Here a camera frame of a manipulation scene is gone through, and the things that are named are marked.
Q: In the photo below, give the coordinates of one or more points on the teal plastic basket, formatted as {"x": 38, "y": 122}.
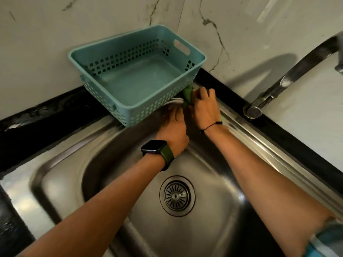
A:
{"x": 134, "y": 77}

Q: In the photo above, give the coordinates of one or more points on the person's left forearm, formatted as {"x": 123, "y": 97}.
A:
{"x": 93, "y": 208}

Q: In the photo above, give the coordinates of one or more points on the person's right forearm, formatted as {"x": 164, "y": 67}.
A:
{"x": 268, "y": 190}

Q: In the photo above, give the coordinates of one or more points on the green cleaning cloth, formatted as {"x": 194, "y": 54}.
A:
{"x": 187, "y": 96}

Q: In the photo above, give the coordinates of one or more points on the person's right hand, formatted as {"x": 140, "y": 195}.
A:
{"x": 206, "y": 109}

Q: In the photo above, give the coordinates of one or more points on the person's left hand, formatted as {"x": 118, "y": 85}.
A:
{"x": 172, "y": 131}

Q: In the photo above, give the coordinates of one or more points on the plaid shirt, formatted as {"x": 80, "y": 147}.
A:
{"x": 327, "y": 240}

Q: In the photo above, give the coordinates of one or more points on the stainless steel sink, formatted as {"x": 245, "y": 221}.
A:
{"x": 80, "y": 157}

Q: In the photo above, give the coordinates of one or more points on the metal sink strainer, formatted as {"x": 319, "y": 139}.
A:
{"x": 177, "y": 195}

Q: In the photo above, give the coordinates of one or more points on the chrome faucet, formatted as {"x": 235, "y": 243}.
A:
{"x": 294, "y": 74}

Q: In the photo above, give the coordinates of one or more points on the metal sink drain flange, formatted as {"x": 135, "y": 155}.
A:
{"x": 161, "y": 200}

